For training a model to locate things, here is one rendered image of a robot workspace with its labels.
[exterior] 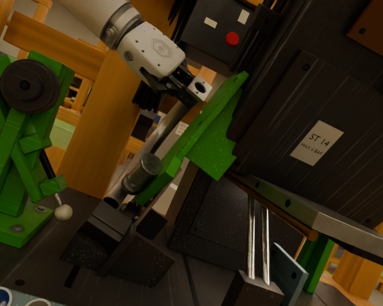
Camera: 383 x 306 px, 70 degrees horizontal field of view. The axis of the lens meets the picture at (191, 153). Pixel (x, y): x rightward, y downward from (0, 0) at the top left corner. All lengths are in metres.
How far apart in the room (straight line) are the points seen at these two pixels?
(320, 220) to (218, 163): 0.20
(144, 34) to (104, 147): 0.37
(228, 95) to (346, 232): 0.24
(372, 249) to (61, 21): 11.52
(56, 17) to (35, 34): 10.78
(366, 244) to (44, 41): 0.89
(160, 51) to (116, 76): 0.29
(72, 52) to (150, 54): 0.45
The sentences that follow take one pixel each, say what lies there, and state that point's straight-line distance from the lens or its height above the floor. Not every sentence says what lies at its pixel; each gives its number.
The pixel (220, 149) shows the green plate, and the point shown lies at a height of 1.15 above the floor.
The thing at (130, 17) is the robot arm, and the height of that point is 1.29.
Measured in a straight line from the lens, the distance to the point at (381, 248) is 0.36.
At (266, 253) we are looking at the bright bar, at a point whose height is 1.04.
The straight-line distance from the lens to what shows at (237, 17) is 0.76.
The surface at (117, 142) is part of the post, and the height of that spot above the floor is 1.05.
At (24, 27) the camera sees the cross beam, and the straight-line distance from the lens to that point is 0.98.
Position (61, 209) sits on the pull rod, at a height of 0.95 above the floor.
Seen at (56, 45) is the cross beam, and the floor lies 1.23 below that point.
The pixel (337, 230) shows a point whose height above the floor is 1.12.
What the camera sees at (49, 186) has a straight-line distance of 0.49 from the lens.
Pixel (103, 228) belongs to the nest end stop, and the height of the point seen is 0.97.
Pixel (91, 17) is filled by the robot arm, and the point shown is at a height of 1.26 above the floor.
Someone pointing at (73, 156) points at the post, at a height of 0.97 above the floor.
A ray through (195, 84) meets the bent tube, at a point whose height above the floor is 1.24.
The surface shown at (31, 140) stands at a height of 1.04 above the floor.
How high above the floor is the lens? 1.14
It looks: 3 degrees down
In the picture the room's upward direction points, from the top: 24 degrees clockwise
